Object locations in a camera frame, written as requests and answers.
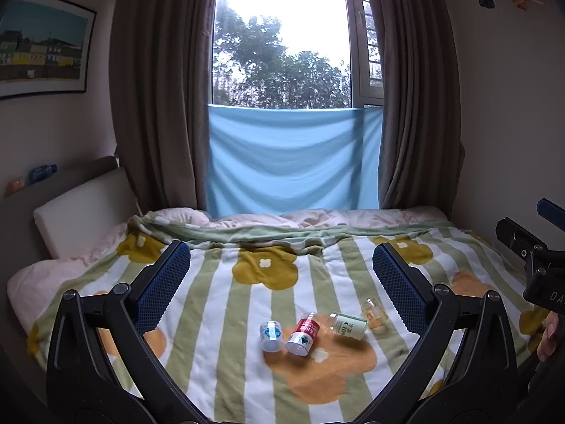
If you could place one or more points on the window frame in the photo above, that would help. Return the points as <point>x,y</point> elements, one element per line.
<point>364,35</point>

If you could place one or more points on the small white blue-label bottle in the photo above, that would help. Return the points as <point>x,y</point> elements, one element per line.
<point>271,336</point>

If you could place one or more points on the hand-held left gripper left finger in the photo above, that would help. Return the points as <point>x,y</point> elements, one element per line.
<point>164,286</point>

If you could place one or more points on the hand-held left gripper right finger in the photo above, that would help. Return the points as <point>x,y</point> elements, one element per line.
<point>399,292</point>

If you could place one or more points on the small clear glass cup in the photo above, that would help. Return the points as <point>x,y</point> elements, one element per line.
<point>375,313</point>

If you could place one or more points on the small red-label bottle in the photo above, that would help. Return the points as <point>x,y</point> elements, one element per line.
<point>303,338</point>

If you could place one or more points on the small orange object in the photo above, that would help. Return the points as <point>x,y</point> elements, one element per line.
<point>14,186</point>

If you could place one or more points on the flowered striped blanket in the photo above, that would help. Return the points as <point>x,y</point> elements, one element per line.
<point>247,300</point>

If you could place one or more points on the white headboard cushion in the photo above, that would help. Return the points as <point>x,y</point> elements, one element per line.
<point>84,205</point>

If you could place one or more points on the pink quilt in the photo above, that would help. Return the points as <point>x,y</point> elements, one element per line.
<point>282,217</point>

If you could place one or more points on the small green-label bottle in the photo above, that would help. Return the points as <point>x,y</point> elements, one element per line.
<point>348,325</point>

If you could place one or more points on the person's right hand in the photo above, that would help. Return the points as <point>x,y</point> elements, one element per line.
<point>548,336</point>

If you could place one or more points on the pink pillow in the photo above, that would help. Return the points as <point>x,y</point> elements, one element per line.
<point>57,278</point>

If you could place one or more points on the grey bed headboard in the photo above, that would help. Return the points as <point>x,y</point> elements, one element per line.
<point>53,181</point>

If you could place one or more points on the framed houses picture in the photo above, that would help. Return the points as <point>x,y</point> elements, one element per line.
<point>42,44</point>

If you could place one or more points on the blue plastic bottle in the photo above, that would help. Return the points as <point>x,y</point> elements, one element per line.
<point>43,172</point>

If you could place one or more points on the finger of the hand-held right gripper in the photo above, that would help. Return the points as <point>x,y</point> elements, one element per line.
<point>517,235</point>
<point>551,213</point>

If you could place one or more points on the brown curtain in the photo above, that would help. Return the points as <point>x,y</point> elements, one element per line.
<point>419,88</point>
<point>161,88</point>

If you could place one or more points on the light blue cloth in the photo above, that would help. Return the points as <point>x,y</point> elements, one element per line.
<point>293,159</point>

